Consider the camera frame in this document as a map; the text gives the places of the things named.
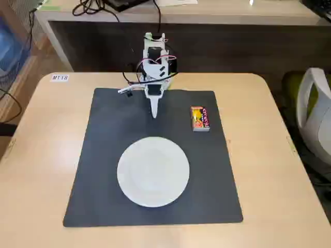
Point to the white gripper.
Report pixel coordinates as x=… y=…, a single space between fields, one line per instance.
x=155 y=91

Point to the orange snack box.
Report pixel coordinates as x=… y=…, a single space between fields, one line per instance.
x=199 y=119

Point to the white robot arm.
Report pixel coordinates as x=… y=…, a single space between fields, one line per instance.
x=155 y=71

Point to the white round plate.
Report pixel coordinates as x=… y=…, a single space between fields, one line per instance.
x=153 y=171

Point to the dark grey mat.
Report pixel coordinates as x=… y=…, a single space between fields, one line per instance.
x=108 y=155

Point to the white MT18 label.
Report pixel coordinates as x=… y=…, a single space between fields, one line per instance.
x=60 y=77

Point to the light wooden bench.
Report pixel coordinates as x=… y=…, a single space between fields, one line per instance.
x=207 y=15

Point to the black laptop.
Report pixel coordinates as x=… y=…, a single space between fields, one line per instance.
x=128 y=3

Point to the white paper sheet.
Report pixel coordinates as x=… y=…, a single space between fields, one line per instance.
x=178 y=2

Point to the green chair cushion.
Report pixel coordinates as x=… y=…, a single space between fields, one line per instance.
x=291 y=82

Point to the metal table hinge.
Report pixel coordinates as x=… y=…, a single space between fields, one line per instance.
x=11 y=147
x=291 y=144

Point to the green tape strip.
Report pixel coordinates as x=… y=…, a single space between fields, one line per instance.
x=49 y=7

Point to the black chair base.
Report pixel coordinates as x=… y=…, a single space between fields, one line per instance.
x=6 y=129

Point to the blue plastic container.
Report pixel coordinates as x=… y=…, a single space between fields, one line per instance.
x=11 y=44

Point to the white plastic chair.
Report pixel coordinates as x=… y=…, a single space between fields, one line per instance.
x=314 y=116

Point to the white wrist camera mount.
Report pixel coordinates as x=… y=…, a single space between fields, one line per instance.
x=126 y=90

